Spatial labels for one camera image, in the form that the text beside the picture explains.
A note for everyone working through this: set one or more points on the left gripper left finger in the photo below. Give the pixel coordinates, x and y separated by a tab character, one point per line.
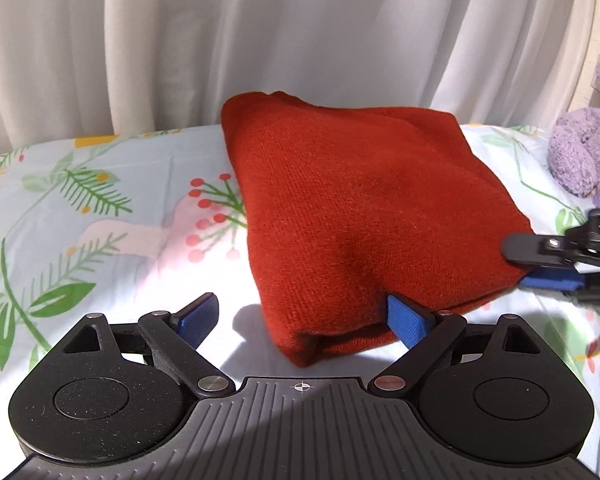
173	340

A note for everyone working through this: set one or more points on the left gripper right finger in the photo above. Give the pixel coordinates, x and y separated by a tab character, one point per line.
428	337

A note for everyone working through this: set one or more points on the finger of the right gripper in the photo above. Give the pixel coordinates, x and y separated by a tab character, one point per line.
542	250
557	279

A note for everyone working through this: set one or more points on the red knit sweater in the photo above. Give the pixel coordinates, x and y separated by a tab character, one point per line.
346	206

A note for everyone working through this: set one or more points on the purple plush teddy bear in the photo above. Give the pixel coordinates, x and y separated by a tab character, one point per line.
573	153

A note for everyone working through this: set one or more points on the floral bed sheet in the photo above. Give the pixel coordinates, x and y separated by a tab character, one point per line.
127	226

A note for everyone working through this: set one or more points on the white curtain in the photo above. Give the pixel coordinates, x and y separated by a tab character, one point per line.
77	68

